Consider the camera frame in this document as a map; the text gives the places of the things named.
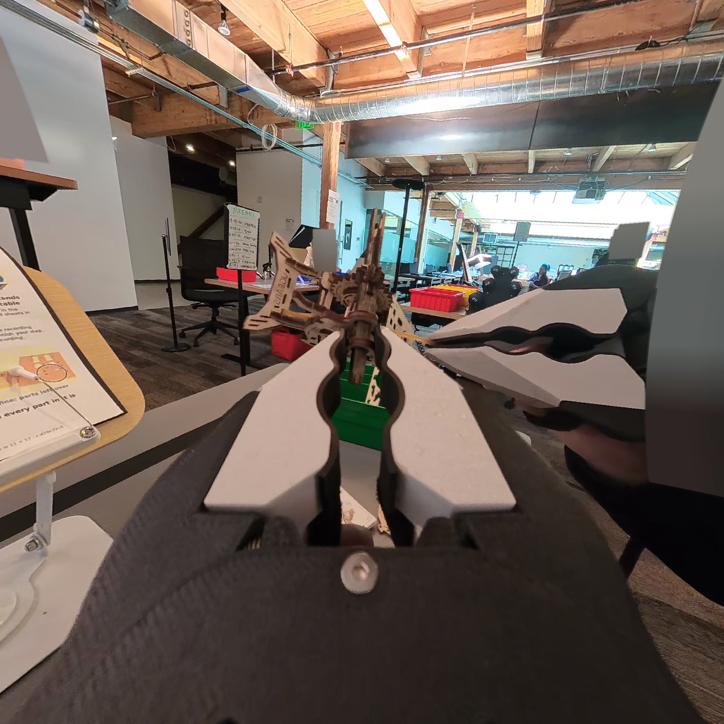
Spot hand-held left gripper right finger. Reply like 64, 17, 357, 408
378, 331, 518, 546

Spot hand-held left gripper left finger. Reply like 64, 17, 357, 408
202, 331, 346, 546

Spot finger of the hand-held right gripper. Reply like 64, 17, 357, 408
425, 345, 647, 409
427, 287, 630, 346

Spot wooden model frame assembly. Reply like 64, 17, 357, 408
243, 208, 422, 385

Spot person's right forearm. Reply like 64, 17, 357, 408
566, 452, 724, 603

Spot person's right hand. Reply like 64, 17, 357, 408
563, 424, 648, 484

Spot black equipment pile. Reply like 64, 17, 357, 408
466, 263, 535, 314

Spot green plastic bin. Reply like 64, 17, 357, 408
331, 362, 391, 450

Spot open instruction booklet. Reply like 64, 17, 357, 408
339, 489, 379, 529

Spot cut-out plywood sheet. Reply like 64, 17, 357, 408
362, 294, 431, 408

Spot wooden topped standing desk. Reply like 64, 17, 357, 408
205, 276, 320, 377

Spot black office chair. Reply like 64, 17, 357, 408
178, 238, 241, 347

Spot handwritten whiteboard sign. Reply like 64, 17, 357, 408
226, 204, 262, 271

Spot wooden topped stand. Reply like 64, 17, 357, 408
0, 158, 78, 272

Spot silver air duct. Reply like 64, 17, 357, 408
107, 0, 724, 125

